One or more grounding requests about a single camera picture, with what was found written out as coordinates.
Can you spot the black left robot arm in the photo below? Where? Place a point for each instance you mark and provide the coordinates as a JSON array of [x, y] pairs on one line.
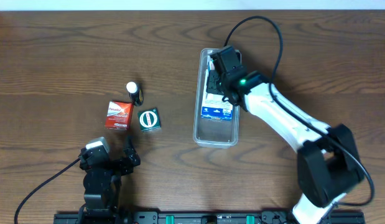
[[102, 182]]

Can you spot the black mounting rail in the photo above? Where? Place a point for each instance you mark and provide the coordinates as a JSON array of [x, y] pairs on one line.
[[274, 217]]

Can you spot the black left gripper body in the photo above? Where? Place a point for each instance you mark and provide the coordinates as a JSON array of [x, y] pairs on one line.
[[118, 165]]

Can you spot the clear plastic container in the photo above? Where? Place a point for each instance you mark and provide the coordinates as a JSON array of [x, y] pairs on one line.
[[211, 132]]

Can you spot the blue white medicine box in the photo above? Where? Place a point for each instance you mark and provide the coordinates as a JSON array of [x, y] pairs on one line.
[[212, 105]]

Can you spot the green box round logo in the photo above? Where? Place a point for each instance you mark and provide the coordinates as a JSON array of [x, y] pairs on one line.
[[149, 120]]

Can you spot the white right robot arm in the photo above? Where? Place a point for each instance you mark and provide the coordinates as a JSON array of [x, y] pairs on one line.
[[328, 162]]

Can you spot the dark bottle white cap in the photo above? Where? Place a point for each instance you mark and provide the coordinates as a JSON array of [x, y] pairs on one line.
[[135, 93]]

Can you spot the red Panadol box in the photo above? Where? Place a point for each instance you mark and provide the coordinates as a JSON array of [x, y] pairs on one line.
[[119, 115]]

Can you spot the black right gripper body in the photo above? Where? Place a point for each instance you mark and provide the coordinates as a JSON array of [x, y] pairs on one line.
[[216, 82]]

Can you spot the white green Panadol box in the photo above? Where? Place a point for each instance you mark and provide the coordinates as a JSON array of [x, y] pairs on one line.
[[211, 79]]

